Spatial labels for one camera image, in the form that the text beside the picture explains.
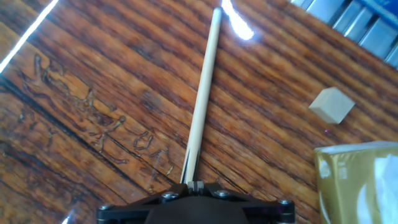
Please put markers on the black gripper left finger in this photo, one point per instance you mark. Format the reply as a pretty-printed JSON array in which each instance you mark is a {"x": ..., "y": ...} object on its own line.
[{"x": 130, "y": 208}]

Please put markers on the small pale wooden cube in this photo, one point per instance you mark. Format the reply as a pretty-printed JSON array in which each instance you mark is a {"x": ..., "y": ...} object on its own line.
[{"x": 331, "y": 105}]

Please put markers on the wooden pool cue stick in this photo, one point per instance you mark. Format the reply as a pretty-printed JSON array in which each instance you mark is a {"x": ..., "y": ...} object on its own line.
[{"x": 203, "y": 93}]

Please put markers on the gold tissue box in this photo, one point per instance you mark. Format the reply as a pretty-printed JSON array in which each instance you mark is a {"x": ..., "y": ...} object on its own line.
[{"x": 345, "y": 186}]

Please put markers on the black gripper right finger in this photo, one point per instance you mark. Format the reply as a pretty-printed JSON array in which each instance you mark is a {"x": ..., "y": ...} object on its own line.
[{"x": 267, "y": 210}]

